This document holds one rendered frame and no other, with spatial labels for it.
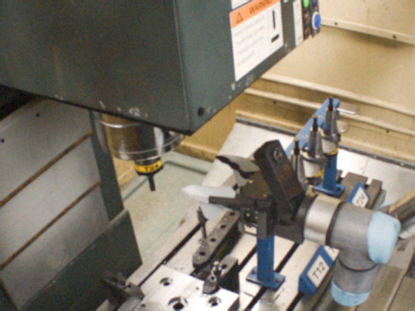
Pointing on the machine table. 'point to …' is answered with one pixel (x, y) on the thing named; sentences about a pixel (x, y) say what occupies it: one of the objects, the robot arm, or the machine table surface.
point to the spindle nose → (133, 138)
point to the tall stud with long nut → (201, 222)
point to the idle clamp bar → (216, 241)
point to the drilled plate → (155, 289)
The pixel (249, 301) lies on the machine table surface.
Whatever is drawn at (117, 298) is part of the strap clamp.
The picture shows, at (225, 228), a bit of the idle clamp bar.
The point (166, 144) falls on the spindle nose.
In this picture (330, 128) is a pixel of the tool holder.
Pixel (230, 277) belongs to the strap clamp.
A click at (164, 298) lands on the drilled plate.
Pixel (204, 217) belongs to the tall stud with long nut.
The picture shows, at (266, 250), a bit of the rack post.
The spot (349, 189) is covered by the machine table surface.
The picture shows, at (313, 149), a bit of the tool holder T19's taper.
